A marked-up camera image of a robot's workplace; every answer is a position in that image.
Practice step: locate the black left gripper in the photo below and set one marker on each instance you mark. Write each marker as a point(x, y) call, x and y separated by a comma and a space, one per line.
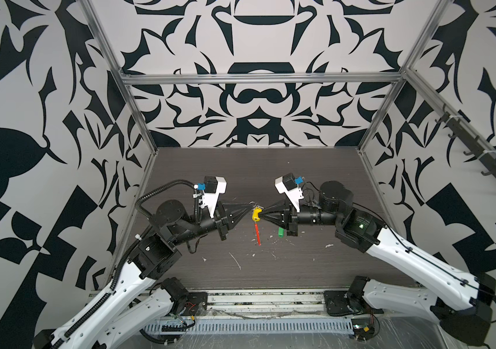
point(222, 220)

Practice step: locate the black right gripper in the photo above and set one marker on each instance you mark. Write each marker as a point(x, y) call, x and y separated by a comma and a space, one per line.
point(285, 217)

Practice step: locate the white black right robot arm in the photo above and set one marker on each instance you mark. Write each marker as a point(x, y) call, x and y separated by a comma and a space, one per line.
point(458, 301)

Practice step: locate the yellow plastic key tag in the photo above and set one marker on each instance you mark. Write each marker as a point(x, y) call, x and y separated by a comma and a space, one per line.
point(255, 214)

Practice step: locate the white slotted cable duct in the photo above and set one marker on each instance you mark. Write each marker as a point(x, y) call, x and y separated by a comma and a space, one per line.
point(256, 326)

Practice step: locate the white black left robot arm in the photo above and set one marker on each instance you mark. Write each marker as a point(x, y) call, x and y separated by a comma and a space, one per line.
point(137, 293)

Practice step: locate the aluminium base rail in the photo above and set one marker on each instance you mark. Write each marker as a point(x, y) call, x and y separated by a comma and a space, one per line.
point(265, 301)

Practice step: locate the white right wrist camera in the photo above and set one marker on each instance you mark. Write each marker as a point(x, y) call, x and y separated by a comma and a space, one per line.
point(291, 186)

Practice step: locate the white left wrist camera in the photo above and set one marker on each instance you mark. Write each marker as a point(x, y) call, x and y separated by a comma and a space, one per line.
point(206, 194)

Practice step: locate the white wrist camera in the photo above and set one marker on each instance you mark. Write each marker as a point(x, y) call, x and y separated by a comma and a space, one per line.
point(291, 186)
point(206, 194)

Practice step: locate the grey wall hook rack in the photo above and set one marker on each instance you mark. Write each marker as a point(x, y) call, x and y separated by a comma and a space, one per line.
point(477, 147)

